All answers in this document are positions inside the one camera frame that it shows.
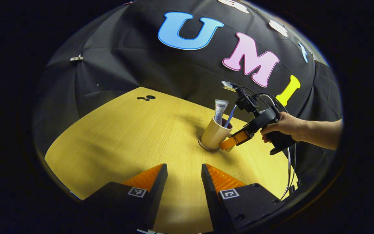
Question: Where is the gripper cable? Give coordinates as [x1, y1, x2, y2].
[280, 143, 300, 200]

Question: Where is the round cork coaster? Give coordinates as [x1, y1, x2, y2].
[198, 136, 221, 153]

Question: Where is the beige cup with handle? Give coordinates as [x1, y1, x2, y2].
[200, 117, 236, 152]

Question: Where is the black backdrop cloth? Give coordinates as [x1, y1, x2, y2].
[33, 0, 343, 189]

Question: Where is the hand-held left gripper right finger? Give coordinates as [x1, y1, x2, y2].
[202, 163, 286, 233]

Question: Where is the white toothbrush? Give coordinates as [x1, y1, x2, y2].
[223, 105, 238, 128]

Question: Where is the white toothpaste tube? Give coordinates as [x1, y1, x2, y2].
[214, 99, 230, 125]

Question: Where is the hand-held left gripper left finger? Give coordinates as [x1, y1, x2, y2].
[83, 163, 168, 233]

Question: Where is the wooden desktop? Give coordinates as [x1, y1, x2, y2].
[44, 86, 299, 234]

